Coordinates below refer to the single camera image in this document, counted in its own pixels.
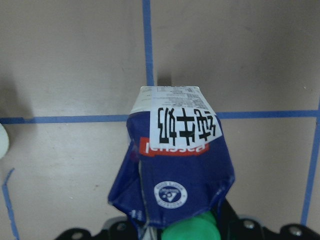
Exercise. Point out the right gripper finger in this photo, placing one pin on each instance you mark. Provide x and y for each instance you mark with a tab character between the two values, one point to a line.
229	224

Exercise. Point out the blue white milk carton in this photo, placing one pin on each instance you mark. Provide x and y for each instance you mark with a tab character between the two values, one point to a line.
177	166

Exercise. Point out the white mug grey inside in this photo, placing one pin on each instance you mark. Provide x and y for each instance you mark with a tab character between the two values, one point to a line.
4	141

